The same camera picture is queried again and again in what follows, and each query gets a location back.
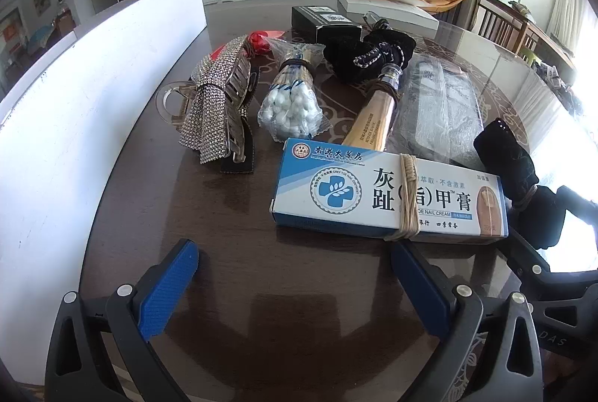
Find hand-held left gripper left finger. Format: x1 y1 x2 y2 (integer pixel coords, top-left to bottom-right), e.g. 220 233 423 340
44 238 201 402

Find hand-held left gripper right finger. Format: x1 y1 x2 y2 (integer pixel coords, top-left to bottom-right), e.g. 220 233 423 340
391 238 547 402

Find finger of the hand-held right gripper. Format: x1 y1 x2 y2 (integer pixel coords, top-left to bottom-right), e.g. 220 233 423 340
507 225 598 282
555 185 598 226

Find black cloth bundle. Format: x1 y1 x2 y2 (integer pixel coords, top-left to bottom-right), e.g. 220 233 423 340
473 117 570 250

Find blue white ointment box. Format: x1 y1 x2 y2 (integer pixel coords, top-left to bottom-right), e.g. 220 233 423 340
269 137 510 243

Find grey item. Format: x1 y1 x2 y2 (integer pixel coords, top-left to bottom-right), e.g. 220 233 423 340
385 52 484 162

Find gold cream tube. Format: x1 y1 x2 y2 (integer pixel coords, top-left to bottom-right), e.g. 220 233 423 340
343 62 403 153

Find white board panel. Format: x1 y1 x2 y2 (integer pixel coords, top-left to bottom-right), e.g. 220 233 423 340
0 0 209 384

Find rhinestone hair claw clip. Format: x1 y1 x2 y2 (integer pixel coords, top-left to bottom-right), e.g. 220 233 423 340
155 35 258 175

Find bag of cotton swabs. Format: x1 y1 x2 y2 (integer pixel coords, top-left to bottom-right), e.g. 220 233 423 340
258 37 330 141

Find black beaded cloth pouch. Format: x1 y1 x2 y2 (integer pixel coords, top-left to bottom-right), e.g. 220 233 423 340
323 30 417 83

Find red foil bag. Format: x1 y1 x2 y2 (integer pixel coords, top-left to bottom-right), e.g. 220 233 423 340
208 31 286 63

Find black box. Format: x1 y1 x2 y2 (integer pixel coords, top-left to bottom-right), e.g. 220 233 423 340
291 5 363 44

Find clear eyeglasses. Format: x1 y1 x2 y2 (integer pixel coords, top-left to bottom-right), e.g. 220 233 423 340
363 11 391 31

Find wooden chair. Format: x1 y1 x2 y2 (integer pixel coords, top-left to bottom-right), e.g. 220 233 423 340
474 0 538 55

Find white flat box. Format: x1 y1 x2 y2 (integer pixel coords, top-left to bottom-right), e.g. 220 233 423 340
337 0 440 31

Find dining table with blue cloth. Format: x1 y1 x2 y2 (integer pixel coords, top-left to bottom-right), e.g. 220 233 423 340
25 16 75 52

